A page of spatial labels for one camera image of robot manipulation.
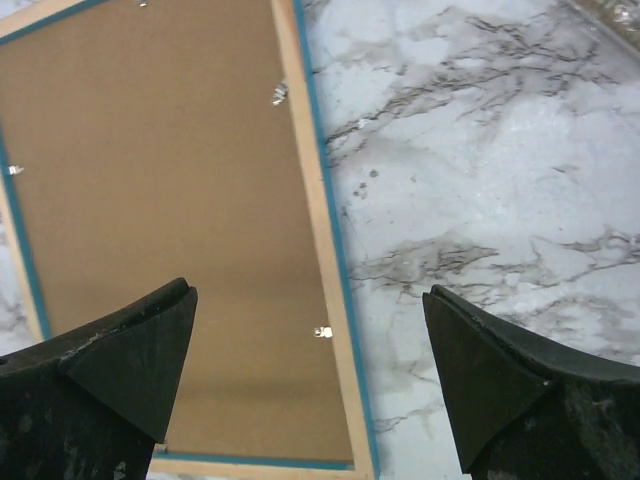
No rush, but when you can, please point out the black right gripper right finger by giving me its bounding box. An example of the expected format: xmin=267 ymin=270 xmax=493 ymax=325
xmin=422 ymin=285 xmax=639 ymax=479

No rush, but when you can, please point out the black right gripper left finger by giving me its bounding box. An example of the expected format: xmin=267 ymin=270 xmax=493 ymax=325
xmin=1 ymin=278 xmax=198 ymax=479

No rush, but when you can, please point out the blue picture frame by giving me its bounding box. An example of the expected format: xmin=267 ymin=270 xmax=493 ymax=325
xmin=1 ymin=1 xmax=379 ymax=479

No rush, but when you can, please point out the metal frame clip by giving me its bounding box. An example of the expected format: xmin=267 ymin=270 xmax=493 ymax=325
xmin=313 ymin=326 xmax=333 ymax=339
xmin=271 ymin=80 xmax=289 ymax=106
xmin=8 ymin=165 xmax=24 ymax=176

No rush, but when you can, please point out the brown frame backing board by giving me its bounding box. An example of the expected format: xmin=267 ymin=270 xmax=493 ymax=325
xmin=1 ymin=1 xmax=354 ymax=465

